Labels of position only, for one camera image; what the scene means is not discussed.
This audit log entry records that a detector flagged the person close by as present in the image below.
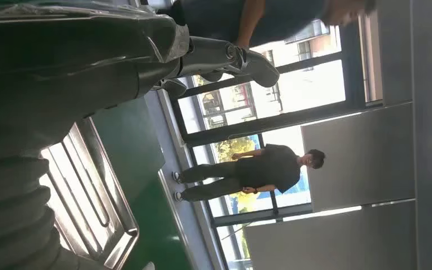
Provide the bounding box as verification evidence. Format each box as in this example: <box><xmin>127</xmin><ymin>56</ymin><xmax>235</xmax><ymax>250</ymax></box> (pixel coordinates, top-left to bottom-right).
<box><xmin>156</xmin><ymin>0</ymin><xmax>377</xmax><ymax>48</ymax></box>

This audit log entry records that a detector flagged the green conveyor belt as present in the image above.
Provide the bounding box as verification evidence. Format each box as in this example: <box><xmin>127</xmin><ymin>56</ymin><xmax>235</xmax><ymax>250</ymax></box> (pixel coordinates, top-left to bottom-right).
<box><xmin>120</xmin><ymin>174</ymin><xmax>194</xmax><ymax>270</ymax></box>

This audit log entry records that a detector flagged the standing person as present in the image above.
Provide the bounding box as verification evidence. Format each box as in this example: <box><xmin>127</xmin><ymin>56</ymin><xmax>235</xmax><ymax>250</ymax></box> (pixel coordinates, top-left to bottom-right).
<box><xmin>172</xmin><ymin>143</ymin><xmax>327</xmax><ymax>204</ymax></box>

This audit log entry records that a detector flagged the electronic scale with steel tray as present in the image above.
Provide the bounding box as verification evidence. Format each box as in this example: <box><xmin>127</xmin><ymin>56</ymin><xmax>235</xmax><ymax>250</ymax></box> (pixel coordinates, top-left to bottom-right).
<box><xmin>39</xmin><ymin>117</ymin><xmax>140</xmax><ymax>270</ymax></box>

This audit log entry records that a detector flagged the dark window frame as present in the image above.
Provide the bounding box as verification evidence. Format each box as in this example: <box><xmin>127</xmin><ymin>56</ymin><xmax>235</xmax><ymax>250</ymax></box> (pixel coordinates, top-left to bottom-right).
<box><xmin>169</xmin><ymin>22</ymin><xmax>384</xmax><ymax>270</ymax></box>

